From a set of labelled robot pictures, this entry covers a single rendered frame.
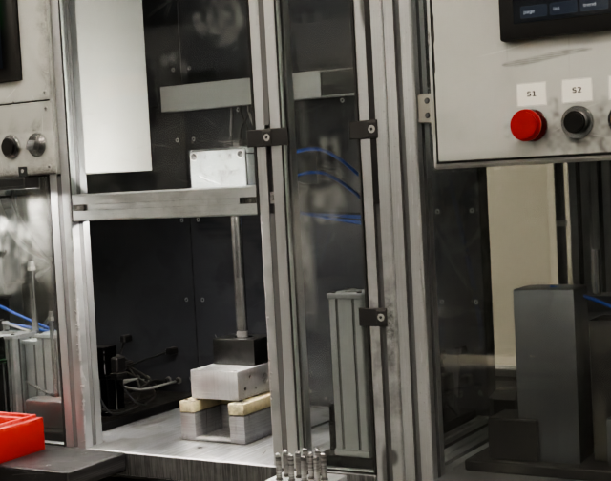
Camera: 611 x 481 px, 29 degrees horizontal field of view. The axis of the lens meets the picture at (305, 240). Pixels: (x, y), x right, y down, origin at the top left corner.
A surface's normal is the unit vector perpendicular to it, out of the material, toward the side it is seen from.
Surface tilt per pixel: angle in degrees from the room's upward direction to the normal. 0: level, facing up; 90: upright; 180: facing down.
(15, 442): 90
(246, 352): 90
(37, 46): 90
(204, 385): 90
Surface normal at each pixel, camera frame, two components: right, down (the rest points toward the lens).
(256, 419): 0.86, -0.02
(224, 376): -0.51, 0.07
